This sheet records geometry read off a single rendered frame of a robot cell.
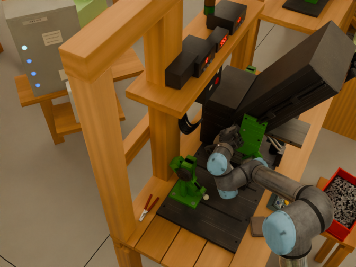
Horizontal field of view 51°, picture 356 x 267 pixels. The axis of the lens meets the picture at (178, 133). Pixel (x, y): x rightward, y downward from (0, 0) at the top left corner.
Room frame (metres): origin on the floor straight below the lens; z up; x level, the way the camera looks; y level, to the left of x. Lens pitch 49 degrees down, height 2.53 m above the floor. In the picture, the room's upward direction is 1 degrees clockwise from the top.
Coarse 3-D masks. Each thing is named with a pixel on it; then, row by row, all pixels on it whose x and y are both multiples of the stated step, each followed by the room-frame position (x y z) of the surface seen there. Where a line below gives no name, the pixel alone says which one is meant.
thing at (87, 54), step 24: (120, 0) 1.05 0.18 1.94; (144, 0) 1.05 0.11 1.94; (168, 0) 1.14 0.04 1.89; (96, 24) 0.92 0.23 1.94; (120, 24) 0.92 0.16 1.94; (144, 24) 1.01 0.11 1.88; (72, 48) 0.81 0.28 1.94; (96, 48) 0.81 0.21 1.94; (120, 48) 0.90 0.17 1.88; (72, 72) 0.79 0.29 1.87; (96, 72) 0.79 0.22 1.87
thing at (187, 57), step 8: (184, 56) 1.19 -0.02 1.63; (192, 56) 1.19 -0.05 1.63; (176, 64) 1.14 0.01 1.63; (184, 64) 1.14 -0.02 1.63; (192, 64) 1.16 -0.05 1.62; (168, 72) 1.10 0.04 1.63; (176, 72) 1.09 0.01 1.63; (184, 72) 1.10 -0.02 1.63; (192, 72) 1.16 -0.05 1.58; (168, 80) 1.10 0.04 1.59; (176, 80) 1.08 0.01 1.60; (184, 80) 1.10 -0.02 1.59
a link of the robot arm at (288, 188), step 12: (252, 168) 0.86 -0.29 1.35; (264, 168) 0.84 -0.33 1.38; (252, 180) 0.83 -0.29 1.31; (264, 180) 0.78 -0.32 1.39; (276, 180) 0.76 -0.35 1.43; (288, 180) 0.74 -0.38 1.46; (276, 192) 0.72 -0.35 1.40; (288, 192) 0.69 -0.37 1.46; (300, 192) 0.66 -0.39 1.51; (312, 192) 0.63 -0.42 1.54; (324, 192) 0.65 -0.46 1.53; (324, 204) 0.58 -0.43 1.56; (324, 216) 0.55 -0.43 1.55
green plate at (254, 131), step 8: (248, 120) 1.21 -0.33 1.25; (240, 128) 1.21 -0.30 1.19; (248, 128) 1.20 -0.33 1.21; (256, 128) 1.19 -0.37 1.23; (264, 128) 1.17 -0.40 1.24; (248, 136) 1.18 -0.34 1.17; (256, 136) 1.17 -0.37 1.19; (248, 144) 1.17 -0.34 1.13; (256, 144) 1.16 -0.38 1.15; (248, 152) 1.15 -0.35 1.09
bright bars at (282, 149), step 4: (268, 136) 1.26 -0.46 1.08; (272, 140) 1.26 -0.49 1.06; (276, 140) 1.27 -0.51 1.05; (272, 144) 1.25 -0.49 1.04; (276, 148) 1.23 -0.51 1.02; (280, 148) 1.25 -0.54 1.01; (284, 148) 1.25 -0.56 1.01; (280, 152) 1.22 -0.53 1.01; (276, 156) 1.22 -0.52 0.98; (280, 156) 1.21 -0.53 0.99; (276, 160) 1.21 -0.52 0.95; (280, 160) 1.21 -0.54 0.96; (276, 164) 1.21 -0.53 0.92
